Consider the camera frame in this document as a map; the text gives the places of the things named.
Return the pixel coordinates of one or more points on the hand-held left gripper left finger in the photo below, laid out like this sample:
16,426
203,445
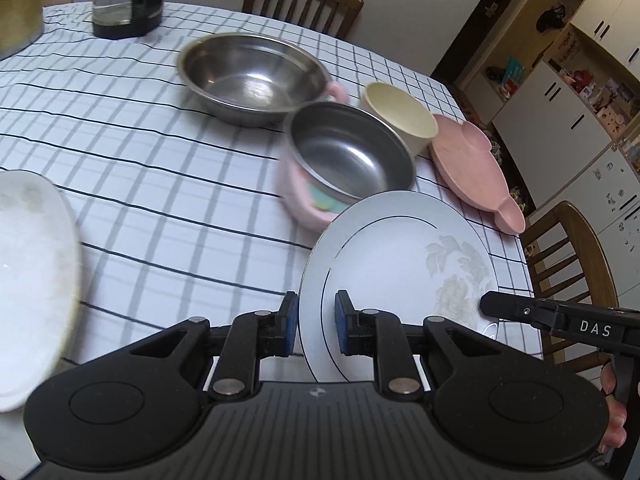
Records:
288,321

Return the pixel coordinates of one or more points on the brass-coloured metal pot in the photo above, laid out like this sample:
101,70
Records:
17,5

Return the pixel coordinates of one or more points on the large steel bowl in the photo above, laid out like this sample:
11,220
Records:
250,80

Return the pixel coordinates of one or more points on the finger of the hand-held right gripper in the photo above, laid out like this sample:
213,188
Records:
515,310

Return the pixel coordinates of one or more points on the white cabinet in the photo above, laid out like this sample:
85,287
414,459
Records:
545,105

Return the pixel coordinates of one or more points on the black bag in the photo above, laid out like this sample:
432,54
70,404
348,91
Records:
551,16

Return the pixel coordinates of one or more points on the plain white plate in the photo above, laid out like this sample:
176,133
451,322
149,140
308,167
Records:
30,285

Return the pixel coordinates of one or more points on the checkered white tablecloth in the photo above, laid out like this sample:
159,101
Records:
150,170

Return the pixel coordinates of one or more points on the pink bear-shaped plate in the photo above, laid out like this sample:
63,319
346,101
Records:
470,170

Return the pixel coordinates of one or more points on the person's right hand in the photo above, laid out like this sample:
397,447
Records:
614,415

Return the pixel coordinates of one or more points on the white fridge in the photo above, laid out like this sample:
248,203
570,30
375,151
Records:
612,210

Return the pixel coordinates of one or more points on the pink steel-lined bowl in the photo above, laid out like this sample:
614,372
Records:
345,150

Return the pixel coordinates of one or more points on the cream bowl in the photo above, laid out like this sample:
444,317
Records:
400,115

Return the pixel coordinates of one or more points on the white floral plate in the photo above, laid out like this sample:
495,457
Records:
395,260

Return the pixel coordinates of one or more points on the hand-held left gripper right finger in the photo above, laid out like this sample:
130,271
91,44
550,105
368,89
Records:
343,321

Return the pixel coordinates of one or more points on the wooden chair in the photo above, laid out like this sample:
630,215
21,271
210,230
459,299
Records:
300,0
575,255

